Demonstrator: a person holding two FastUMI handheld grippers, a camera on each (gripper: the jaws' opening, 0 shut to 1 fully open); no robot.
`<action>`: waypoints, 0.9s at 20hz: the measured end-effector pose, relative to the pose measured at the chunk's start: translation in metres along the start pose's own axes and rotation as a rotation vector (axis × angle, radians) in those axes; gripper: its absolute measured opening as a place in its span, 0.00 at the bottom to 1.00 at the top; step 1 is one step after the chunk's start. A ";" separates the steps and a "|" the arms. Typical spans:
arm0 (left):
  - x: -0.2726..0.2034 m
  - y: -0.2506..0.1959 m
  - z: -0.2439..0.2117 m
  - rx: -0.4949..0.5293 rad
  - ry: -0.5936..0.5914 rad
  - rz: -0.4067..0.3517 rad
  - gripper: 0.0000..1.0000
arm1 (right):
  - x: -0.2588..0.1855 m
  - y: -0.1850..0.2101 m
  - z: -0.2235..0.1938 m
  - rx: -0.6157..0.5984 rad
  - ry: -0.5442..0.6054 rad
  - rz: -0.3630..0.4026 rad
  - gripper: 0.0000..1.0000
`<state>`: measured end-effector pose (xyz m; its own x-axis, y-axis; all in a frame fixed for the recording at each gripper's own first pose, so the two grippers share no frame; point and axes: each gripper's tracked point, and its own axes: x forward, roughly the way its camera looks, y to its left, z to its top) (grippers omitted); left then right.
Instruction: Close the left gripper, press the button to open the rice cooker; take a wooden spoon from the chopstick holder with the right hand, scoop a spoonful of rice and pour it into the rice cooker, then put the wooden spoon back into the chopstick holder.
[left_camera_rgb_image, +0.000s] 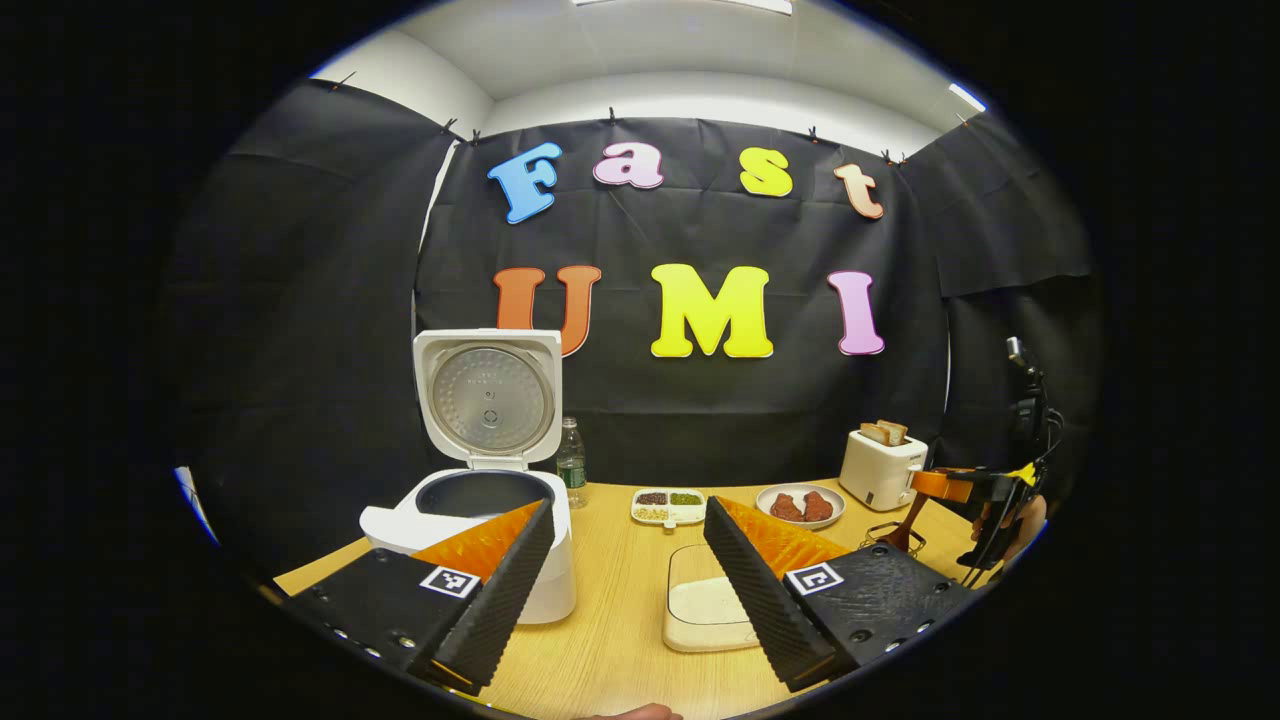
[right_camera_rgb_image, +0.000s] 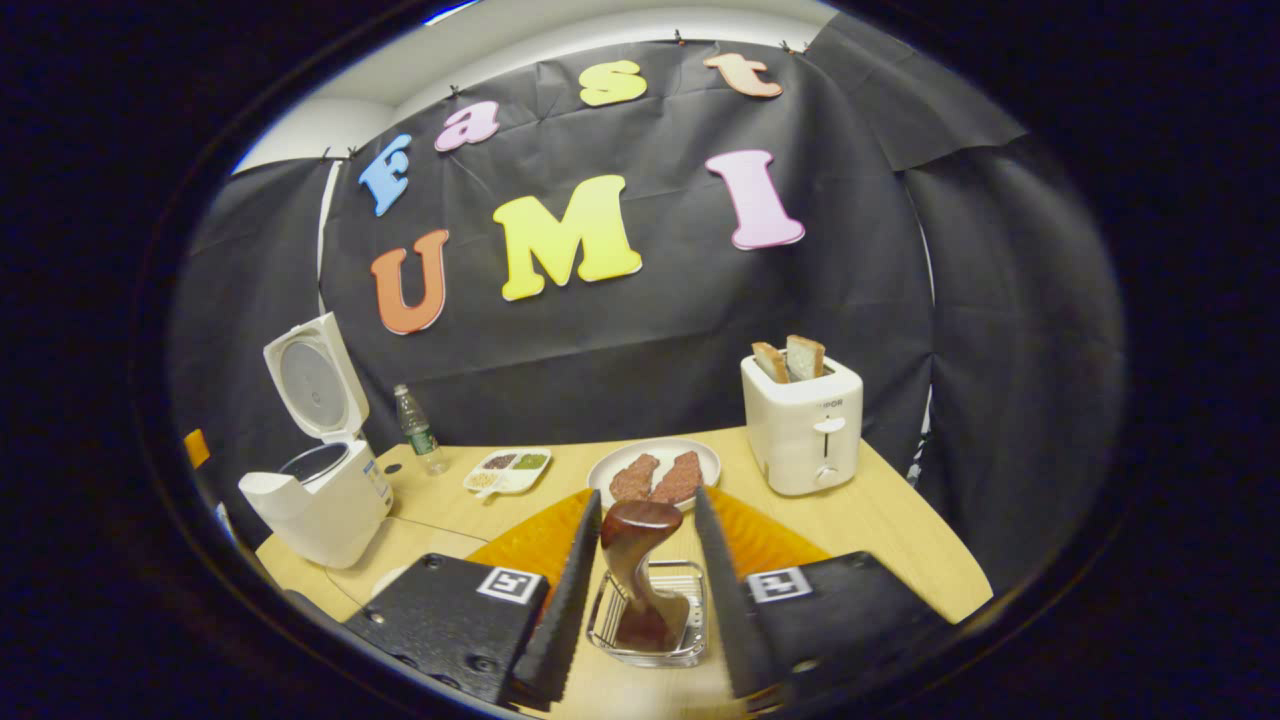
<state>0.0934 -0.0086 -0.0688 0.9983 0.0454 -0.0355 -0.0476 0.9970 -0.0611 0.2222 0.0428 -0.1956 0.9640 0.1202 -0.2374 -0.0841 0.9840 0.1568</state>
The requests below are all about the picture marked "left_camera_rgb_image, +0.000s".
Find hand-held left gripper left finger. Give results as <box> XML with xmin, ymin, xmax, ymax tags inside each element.
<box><xmin>283</xmin><ymin>498</ymin><xmax>557</xmax><ymax>696</ymax></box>

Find large ceiling light panel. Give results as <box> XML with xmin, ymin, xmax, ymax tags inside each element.
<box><xmin>573</xmin><ymin>0</ymin><xmax>794</xmax><ymax>15</ymax></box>

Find bright monitor screen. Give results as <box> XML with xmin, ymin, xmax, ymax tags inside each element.
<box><xmin>172</xmin><ymin>465</ymin><xmax>221</xmax><ymax>546</ymax></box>

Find white round plate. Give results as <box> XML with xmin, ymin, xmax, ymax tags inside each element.
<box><xmin>755</xmin><ymin>483</ymin><xmax>847</xmax><ymax>530</ymax></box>

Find divided white bean dish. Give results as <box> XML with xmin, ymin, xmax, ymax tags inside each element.
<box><xmin>630</xmin><ymin>487</ymin><xmax>708</xmax><ymax>527</ymax></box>

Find clear container of rice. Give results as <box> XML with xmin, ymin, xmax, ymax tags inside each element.
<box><xmin>662</xmin><ymin>543</ymin><xmax>766</xmax><ymax>654</ymax></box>

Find white toaster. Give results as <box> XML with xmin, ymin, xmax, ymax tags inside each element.
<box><xmin>838</xmin><ymin>428</ymin><xmax>929</xmax><ymax>512</ymax></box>

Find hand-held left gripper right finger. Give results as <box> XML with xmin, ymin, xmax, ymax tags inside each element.
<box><xmin>703</xmin><ymin>495</ymin><xmax>981</xmax><ymax>693</ymax></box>

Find brown wooden spoon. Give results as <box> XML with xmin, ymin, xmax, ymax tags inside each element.
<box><xmin>878</xmin><ymin>490</ymin><xmax>936</xmax><ymax>554</ymax></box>

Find black backdrop cloth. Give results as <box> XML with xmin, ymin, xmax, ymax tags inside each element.
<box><xmin>165</xmin><ymin>78</ymin><xmax>1106</xmax><ymax>571</ymax></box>

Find white rice cooker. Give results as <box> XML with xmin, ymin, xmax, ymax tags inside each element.
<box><xmin>360</xmin><ymin>328</ymin><xmax>578</xmax><ymax>626</ymax></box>

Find clear plastic water bottle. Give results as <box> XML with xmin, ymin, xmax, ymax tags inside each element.
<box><xmin>556</xmin><ymin>417</ymin><xmax>588</xmax><ymax>509</ymax></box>

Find wire chopstick holder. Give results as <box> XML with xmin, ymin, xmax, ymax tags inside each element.
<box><xmin>860</xmin><ymin>520</ymin><xmax>926</xmax><ymax>556</ymax></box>

